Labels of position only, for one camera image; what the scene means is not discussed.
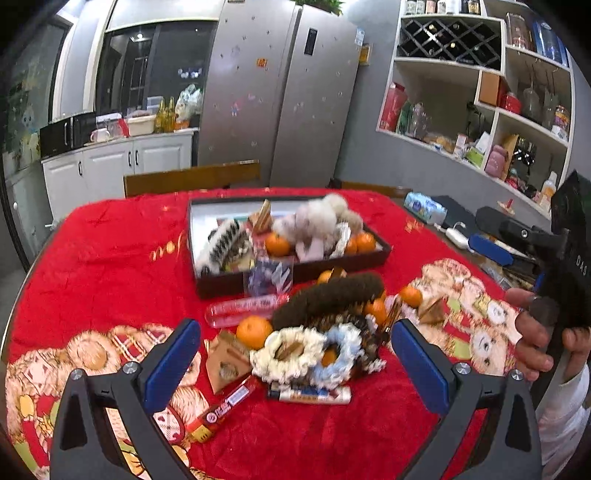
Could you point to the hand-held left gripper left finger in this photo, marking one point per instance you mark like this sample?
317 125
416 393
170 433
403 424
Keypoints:
171 364

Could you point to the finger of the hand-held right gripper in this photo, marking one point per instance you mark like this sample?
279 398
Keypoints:
487 249
501 221

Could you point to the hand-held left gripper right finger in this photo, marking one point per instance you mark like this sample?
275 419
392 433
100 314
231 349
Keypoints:
421 369

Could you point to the gold lighter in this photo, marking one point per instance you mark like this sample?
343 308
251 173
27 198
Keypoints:
393 316

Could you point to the red sausage snack stick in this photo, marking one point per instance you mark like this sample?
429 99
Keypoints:
226 406

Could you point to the blue knitted scrunchie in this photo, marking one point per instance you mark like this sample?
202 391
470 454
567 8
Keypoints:
344 364

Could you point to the dark shallow gift box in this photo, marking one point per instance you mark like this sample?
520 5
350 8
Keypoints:
212 286

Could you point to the cream knitted scrunchie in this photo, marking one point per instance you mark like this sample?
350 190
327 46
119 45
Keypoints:
268 360

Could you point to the brown fuzzy hair clip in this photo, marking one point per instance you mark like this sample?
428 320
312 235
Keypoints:
323 300

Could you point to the white fuzzy hair clip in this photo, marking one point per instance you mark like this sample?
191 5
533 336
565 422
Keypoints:
226 244

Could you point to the printed snack bar packet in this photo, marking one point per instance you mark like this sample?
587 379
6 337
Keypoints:
270 277

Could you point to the person's right forearm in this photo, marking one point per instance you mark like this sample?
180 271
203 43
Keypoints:
563 415

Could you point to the person's right hand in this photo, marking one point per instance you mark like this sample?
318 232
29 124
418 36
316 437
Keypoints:
531 337

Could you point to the white power adapter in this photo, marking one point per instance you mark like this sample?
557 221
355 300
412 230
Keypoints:
457 237

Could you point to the wet wipes pack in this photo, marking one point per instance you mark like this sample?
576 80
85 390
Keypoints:
425 207

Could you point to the clear bottle with red cap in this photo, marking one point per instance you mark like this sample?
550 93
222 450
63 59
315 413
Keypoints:
240 311

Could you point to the red printed blanket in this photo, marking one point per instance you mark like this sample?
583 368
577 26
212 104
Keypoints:
115 277

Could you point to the white printed lighter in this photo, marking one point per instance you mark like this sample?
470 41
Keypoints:
309 394

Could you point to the red box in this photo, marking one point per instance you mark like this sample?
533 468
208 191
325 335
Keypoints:
392 108

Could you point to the white kitchen cabinet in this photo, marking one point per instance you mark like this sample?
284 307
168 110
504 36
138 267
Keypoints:
115 166

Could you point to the white mug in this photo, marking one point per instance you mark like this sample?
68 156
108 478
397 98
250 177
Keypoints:
99 135

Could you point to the white plastic basin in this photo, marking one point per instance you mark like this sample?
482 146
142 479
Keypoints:
141 125

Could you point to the yellow glass bottle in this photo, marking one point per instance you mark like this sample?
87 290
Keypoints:
161 117
171 115

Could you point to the black microwave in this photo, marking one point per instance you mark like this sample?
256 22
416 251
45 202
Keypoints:
64 134

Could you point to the silver refrigerator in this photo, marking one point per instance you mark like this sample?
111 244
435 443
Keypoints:
277 92

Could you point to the plastic bag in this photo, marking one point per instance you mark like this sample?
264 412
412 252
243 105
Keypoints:
189 106

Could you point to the glass door with stickers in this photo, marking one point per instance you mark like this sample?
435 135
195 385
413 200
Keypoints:
27 138

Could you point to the white wall shelf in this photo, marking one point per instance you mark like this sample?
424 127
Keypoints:
443 62

